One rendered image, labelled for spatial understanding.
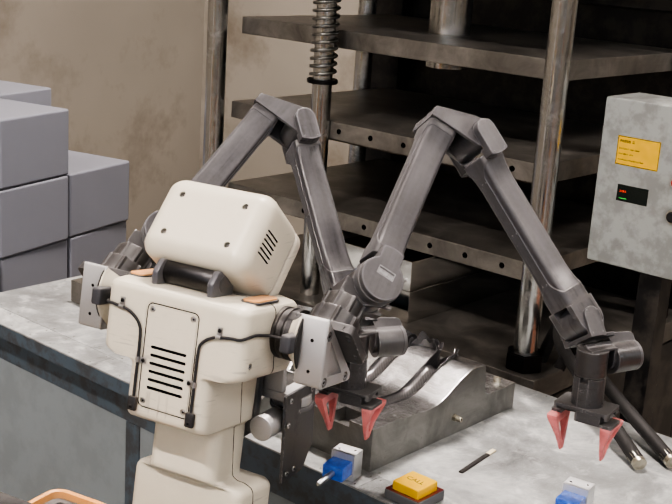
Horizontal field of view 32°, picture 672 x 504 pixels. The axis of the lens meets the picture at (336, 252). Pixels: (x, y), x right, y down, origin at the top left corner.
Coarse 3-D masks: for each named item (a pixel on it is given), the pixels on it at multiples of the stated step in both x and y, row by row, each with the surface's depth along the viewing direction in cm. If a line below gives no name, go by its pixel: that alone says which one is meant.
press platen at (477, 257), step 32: (384, 160) 411; (256, 192) 353; (288, 192) 352; (352, 192) 358; (384, 192) 361; (448, 192) 367; (480, 192) 370; (352, 224) 330; (416, 224) 324; (448, 224) 326; (480, 224) 328; (576, 224) 336; (448, 256) 309; (480, 256) 302; (512, 256) 298; (576, 256) 308
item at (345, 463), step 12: (336, 456) 224; (348, 456) 223; (360, 456) 225; (324, 468) 221; (336, 468) 220; (348, 468) 221; (360, 468) 226; (324, 480) 217; (336, 480) 220; (348, 480) 224
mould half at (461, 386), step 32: (416, 352) 256; (384, 384) 250; (448, 384) 245; (480, 384) 252; (512, 384) 262; (320, 416) 234; (384, 416) 232; (416, 416) 236; (448, 416) 245; (480, 416) 255; (320, 448) 236; (384, 448) 230; (416, 448) 238
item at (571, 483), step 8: (568, 480) 218; (576, 480) 218; (568, 488) 216; (576, 488) 216; (584, 488) 215; (592, 488) 216; (560, 496) 214; (568, 496) 214; (576, 496) 215; (584, 496) 215; (592, 496) 217
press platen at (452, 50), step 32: (256, 32) 347; (288, 32) 338; (352, 32) 323; (384, 32) 326; (416, 32) 333; (480, 32) 348; (512, 32) 356; (448, 64) 303; (480, 64) 296; (512, 64) 290; (544, 64) 284; (576, 64) 286; (608, 64) 298; (640, 64) 310
